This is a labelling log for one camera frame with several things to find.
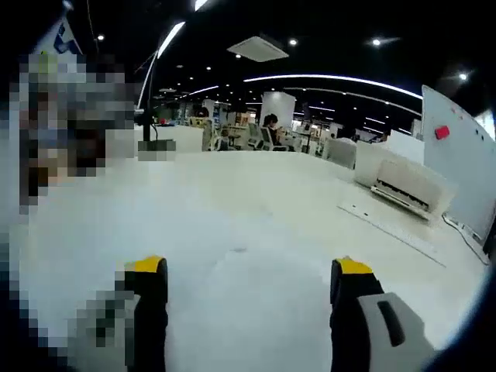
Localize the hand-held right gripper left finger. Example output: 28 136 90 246
127 255 170 372

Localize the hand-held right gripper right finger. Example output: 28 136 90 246
329 255 438 372

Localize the white printer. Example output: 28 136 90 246
370 157 457 221

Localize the white box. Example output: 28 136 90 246
353 139 394 188

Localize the white whiteboard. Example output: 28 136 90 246
420 84 496 243

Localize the black monitor stand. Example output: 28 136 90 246
134 108 177 153

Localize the white office chair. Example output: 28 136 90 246
201 119 230 152
247 122 272 151

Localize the curved ceiling light strip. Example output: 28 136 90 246
243 74 424 101

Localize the straight ceiling light strip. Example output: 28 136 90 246
137 21 187 105

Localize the white ceiling air conditioner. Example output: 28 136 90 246
226 34 291 64

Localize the table power cable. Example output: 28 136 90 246
441 214 490 267

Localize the blue white wall poster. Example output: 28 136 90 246
33 9 84 56

